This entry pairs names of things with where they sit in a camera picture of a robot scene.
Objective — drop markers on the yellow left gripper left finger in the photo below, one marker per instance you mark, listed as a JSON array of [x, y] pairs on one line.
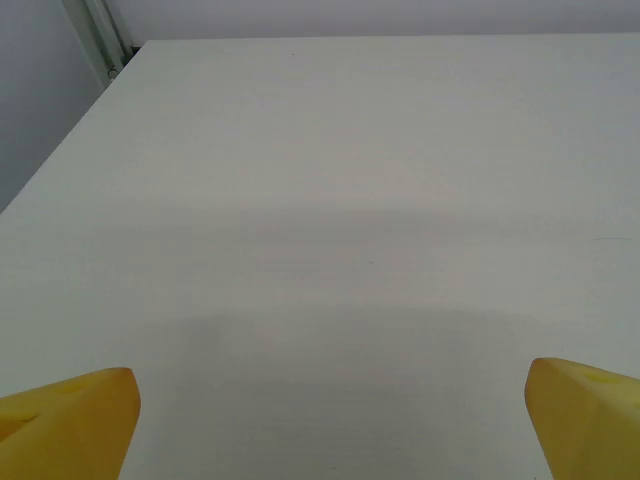
[[70, 425]]

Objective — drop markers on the aluminium frame corner post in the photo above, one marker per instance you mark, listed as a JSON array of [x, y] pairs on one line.
[[102, 30]]

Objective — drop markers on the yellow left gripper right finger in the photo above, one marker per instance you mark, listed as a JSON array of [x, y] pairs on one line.
[[590, 425]]

